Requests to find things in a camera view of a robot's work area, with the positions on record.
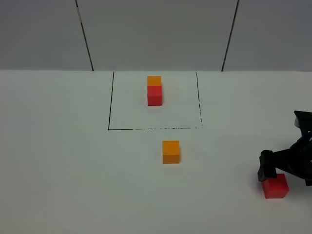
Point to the red template cube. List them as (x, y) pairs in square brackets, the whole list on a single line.
[(154, 95)]

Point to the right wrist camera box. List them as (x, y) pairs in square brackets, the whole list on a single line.
[(303, 121)]

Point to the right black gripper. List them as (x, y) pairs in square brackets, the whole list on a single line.
[(297, 161)]

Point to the orange template cube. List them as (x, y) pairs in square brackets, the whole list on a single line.
[(154, 81)]

